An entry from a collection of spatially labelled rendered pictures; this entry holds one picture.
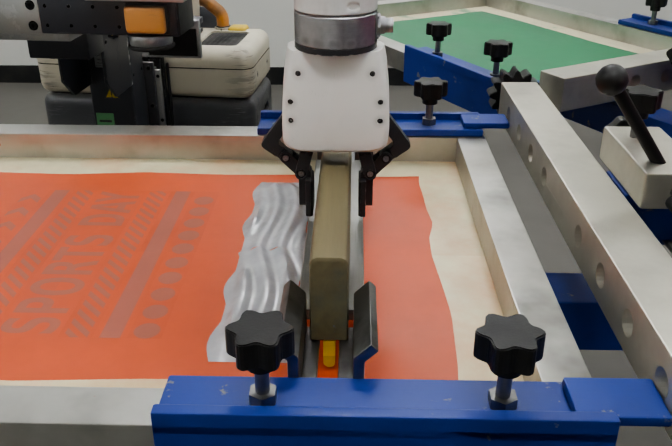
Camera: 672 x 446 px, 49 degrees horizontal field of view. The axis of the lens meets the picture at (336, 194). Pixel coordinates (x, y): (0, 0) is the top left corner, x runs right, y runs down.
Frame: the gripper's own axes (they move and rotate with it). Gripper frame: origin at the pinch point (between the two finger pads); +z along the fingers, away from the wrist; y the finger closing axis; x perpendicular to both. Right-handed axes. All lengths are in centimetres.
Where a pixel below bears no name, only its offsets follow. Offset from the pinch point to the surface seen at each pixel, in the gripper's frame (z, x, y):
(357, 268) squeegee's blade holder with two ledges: 3.0, 9.5, -2.2
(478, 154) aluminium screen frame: 3.4, -19.5, -17.4
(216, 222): 6.9, -6.9, 13.7
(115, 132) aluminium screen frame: 3.4, -26.2, 30.5
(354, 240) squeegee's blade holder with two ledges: 3.0, 4.2, -1.9
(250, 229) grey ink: 6.5, -4.4, 9.5
